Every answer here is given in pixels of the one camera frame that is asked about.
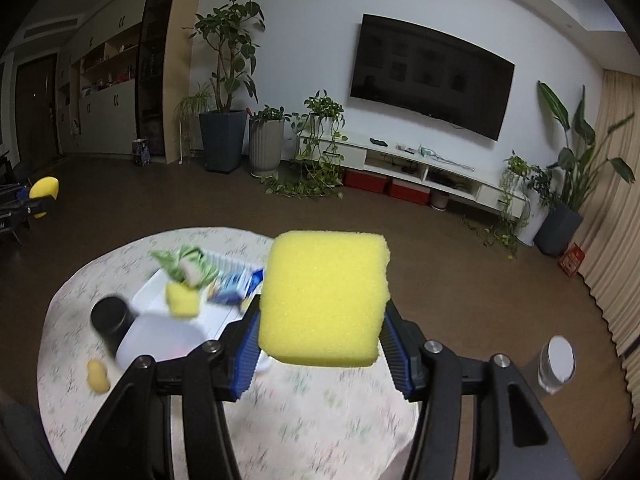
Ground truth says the dark glass cabinet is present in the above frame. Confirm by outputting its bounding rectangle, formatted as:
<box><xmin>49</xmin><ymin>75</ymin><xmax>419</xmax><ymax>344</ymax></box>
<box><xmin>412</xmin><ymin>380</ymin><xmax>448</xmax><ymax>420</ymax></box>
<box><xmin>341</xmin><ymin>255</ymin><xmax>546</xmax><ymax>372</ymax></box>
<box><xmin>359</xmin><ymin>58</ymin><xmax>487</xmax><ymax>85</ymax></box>
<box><xmin>135</xmin><ymin>0</ymin><xmax>181</xmax><ymax>158</ymax></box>

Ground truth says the plant in ribbed white pot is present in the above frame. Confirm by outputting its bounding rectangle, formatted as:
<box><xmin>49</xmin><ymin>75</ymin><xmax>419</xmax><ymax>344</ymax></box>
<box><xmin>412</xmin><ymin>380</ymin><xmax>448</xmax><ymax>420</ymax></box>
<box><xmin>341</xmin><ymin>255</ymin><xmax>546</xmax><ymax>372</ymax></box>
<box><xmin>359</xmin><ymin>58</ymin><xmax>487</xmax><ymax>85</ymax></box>
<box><xmin>248</xmin><ymin>105</ymin><xmax>291</xmax><ymax>178</ymax></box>

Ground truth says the green cabbage toy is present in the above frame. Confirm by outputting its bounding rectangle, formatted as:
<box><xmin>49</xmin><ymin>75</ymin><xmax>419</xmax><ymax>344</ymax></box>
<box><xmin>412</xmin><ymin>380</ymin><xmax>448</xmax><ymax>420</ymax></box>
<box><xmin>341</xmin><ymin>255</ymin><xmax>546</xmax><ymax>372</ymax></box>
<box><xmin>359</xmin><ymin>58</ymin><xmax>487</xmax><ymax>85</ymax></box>
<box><xmin>150</xmin><ymin>245</ymin><xmax>221</xmax><ymax>288</ymax></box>

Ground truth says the beige curtain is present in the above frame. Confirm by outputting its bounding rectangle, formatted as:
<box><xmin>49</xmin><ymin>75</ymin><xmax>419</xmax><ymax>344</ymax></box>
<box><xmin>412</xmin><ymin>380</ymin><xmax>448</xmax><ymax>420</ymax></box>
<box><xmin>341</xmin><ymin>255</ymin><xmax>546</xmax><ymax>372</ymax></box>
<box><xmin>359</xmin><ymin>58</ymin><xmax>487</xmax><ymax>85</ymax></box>
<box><xmin>575</xmin><ymin>67</ymin><xmax>640</xmax><ymax>361</ymax></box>

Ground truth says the white television cabinet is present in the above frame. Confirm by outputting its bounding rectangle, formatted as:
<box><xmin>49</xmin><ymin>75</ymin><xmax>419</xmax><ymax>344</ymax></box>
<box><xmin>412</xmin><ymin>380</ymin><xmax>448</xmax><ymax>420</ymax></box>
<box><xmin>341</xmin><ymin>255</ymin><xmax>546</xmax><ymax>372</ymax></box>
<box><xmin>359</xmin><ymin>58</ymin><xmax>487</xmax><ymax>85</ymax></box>
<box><xmin>295</xmin><ymin>130</ymin><xmax>531</xmax><ymax>211</ymax></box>

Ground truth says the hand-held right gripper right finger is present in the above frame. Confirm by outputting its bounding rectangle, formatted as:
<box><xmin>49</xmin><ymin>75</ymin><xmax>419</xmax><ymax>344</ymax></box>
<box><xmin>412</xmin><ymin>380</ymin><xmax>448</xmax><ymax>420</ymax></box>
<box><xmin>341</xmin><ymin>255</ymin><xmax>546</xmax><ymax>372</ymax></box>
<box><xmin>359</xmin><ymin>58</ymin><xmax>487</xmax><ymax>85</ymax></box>
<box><xmin>377</xmin><ymin>300</ymin><xmax>583</xmax><ymax>480</ymax></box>

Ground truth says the trailing pothos plant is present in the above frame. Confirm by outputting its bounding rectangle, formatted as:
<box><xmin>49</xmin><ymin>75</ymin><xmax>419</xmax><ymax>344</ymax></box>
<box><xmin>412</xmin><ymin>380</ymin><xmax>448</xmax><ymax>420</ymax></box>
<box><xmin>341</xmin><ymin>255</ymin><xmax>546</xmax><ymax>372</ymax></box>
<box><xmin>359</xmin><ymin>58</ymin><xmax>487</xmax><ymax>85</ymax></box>
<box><xmin>262</xmin><ymin>90</ymin><xmax>349</xmax><ymax>201</ymax></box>

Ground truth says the yellow lemon toy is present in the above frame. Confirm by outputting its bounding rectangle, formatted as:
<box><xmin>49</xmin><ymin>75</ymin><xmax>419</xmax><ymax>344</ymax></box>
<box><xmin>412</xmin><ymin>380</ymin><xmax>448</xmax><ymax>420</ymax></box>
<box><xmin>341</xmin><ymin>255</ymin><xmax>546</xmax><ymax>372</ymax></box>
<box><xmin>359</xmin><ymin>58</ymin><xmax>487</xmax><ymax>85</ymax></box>
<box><xmin>28</xmin><ymin>176</ymin><xmax>61</xmax><ymax>219</ymax></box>

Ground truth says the round table floral tablecloth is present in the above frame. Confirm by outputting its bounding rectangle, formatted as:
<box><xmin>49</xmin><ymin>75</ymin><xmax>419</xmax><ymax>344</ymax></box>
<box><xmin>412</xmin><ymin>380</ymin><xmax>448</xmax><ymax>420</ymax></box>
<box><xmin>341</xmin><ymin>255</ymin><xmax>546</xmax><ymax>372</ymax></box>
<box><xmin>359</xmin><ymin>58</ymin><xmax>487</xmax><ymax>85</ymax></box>
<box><xmin>37</xmin><ymin>227</ymin><xmax>421</xmax><ymax>480</ymax></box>

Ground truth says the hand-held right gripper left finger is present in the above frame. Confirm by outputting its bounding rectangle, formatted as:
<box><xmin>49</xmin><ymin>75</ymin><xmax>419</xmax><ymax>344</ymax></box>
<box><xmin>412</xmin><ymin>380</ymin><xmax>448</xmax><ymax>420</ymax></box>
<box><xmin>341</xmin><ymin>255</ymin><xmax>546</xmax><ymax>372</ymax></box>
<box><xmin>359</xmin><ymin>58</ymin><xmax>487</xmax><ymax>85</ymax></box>
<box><xmin>65</xmin><ymin>297</ymin><xmax>263</xmax><ymax>480</ymax></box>

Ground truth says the large-leaf plant in dark pot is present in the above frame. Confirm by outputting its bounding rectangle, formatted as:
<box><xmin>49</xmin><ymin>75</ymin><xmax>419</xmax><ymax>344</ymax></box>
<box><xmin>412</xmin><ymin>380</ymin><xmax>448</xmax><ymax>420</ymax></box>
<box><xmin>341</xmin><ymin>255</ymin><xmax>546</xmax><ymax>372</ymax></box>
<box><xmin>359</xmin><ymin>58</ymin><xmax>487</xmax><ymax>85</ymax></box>
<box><xmin>532</xmin><ymin>80</ymin><xmax>636</xmax><ymax>257</ymax></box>

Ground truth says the white wall cabinet with shelves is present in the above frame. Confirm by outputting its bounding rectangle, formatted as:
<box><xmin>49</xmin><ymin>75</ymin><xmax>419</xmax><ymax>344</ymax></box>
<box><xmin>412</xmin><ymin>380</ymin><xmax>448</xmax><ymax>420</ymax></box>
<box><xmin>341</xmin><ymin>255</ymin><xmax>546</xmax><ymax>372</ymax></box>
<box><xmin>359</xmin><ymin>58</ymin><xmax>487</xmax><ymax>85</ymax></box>
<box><xmin>55</xmin><ymin>25</ymin><xmax>141</xmax><ymax>156</ymax></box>

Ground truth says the black cup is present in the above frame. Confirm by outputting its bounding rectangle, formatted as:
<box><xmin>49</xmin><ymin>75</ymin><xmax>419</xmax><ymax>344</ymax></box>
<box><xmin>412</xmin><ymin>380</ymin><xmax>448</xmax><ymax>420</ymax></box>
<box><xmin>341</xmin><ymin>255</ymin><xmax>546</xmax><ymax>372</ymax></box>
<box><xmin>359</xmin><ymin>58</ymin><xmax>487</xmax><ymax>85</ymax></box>
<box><xmin>90</xmin><ymin>296</ymin><xmax>136</xmax><ymax>356</ymax></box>

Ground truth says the translucent plastic container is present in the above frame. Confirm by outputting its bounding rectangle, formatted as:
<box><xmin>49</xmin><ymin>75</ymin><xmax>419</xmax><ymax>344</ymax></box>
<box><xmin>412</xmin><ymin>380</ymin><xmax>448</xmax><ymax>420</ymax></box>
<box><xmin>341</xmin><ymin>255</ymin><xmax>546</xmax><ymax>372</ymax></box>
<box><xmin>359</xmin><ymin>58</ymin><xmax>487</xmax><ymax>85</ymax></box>
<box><xmin>116</xmin><ymin>312</ymin><xmax>273</xmax><ymax>373</ymax></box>

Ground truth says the large yellow sponge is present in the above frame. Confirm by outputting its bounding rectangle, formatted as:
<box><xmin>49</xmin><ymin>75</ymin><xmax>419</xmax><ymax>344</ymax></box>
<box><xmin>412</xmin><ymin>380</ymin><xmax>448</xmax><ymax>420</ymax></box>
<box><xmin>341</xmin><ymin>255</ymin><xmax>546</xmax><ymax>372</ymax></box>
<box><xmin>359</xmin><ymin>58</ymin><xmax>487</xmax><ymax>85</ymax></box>
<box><xmin>258</xmin><ymin>231</ymin><xmax>391</xmax><ymax>368</ymax></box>

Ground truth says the potato toy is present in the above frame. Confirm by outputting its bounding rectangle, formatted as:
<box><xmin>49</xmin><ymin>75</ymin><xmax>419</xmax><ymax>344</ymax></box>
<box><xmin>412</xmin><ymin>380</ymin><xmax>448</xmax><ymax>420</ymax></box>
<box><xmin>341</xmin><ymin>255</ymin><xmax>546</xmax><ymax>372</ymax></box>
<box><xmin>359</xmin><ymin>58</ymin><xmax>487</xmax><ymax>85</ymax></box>
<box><xmin>86</xmin><ymin>358</ymin><xmax>111</xmax><ymax>393</ymax></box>

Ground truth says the dark door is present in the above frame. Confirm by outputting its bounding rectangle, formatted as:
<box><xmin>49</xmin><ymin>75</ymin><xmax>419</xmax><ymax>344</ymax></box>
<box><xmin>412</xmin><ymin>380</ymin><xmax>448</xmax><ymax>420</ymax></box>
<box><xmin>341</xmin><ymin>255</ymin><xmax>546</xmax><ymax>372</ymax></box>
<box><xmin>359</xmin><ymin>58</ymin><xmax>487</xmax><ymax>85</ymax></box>
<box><xmin>15</xmin><ymin>55</ymin><xmax>58</xmax><ymax>161</ymax></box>

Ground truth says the grey bottle with white lid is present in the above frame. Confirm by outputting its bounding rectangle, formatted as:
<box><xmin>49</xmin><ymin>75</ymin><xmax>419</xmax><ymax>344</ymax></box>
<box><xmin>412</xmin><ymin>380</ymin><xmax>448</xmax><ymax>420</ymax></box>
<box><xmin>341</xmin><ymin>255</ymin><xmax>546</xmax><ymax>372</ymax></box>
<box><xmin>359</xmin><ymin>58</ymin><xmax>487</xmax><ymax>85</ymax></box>
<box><xmin>537</xmin><ymin>336</ymin><xmax>577</xmax><ymax>395</ymax></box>

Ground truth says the blue and white packet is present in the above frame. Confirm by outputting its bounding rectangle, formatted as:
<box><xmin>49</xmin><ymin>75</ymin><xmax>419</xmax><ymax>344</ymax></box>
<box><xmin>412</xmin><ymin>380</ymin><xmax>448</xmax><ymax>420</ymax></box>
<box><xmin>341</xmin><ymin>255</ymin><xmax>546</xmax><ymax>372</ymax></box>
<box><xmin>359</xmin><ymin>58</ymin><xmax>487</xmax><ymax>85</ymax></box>
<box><xmin>240</xmin><ymin>269</ymin><xmax>265</xmax><ymax>311</ymax></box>
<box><xmin>207</xmin><ymin>272</ymin><xmax>251</xmax><ymax>306</ymax></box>

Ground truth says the tall plant in dark pot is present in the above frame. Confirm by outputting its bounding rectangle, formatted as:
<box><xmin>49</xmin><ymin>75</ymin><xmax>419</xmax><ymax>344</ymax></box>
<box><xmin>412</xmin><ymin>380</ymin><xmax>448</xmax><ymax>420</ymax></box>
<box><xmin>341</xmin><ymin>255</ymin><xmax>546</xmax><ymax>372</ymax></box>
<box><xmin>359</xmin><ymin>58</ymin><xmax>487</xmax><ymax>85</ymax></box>
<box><xmin>187</xmin><ymin>0</ymin><xmax>266</xmax><ymax>173</ymax></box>

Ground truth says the wall-mounted television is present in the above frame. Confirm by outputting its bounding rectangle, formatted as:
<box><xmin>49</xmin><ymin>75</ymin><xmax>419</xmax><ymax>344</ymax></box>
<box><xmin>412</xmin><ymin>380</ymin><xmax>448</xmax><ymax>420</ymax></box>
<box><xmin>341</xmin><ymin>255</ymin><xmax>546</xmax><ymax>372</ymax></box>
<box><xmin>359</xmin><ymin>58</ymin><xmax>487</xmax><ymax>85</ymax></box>
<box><xmin>349</xmin><ymin>13</ymin><xmax>516</xmax><ymax>142</ymax></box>

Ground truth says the spider plant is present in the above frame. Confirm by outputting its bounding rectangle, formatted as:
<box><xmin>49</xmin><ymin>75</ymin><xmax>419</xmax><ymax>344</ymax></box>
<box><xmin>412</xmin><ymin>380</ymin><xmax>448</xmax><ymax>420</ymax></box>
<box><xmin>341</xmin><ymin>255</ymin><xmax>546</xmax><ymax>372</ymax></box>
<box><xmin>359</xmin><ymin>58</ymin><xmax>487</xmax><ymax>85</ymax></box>
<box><xmin>174</xmin><ymin>82</ymin><xmax>216</xmax><ymax>161</ymax></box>

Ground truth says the small yellow sponge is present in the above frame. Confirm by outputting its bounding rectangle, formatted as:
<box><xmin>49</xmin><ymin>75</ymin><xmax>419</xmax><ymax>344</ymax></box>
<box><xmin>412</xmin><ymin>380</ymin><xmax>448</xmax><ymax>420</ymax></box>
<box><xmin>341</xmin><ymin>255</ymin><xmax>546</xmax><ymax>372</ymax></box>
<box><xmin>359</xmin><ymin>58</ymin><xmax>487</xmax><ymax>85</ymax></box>
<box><xmin>165</xmin><ymin>281</ymin><xmax>200</xmax><ymax>318</ymax></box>

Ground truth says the white plastic tray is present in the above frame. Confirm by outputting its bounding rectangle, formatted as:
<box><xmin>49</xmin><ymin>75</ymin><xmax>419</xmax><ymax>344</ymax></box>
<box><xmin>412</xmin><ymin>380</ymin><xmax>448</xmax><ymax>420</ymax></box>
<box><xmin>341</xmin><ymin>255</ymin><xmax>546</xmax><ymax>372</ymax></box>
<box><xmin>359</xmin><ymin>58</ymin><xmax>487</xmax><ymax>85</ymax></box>
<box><xmin>131</xmin><ymin>252</ymin><xmax>266</xmax><ymax>341</ymax></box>

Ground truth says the ceiling air vent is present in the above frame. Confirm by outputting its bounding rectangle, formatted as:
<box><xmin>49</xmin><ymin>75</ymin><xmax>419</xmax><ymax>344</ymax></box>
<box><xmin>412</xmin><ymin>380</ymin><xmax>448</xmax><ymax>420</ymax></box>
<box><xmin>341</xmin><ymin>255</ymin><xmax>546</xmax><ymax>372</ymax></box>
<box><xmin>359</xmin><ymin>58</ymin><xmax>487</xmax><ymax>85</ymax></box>
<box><xmin>25</xmin><ymin>17</ymin><xmax>78</xmax><ymax>36</ymax></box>

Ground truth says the red storage box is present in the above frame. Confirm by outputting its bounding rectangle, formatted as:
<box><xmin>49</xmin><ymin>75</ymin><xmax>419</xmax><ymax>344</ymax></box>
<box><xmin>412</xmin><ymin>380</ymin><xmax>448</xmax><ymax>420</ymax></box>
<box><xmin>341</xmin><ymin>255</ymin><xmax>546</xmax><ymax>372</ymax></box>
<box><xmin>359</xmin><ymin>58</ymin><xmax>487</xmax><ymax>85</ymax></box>
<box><xmin>344</xmin><ymin>169</ymin><xmax>390</xmax><ymax>195</ymax></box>
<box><xmin>389</xmin><ymin>179</ymin><xmax>431</xmax><ymax>206</ymax></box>

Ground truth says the trailing plant on white stand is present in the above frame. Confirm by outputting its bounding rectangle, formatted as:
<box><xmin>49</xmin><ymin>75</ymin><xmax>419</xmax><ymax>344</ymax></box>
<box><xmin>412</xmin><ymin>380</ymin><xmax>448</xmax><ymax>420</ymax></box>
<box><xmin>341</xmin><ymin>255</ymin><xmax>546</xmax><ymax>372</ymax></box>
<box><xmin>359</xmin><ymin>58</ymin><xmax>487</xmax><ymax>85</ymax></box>
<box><xmin>462</xmin><ymin>150</ymin><xmax>551</xmax><ymax>261</ymax></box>

